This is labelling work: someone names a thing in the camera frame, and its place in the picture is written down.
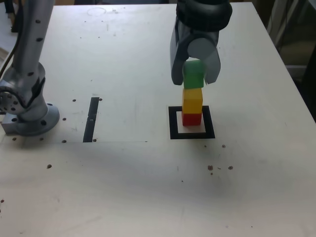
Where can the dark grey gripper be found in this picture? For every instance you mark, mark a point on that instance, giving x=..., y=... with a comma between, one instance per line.
x=200, y=35

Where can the green cube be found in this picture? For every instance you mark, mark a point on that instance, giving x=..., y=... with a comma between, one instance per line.
x=193, y=76

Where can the yellow cube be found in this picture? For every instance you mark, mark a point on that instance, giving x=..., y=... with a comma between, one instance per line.
x=192, y=101

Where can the red cube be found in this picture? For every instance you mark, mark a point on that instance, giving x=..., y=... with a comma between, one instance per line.
x=191, y=119

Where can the black tape square outline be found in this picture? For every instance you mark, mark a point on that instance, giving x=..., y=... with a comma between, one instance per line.
x=174, y=123

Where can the black tape strip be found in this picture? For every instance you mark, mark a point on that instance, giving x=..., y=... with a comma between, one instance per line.
x=90, y=119

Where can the white metal frame legs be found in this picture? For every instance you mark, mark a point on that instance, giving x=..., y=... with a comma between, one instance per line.
x=284, y=22

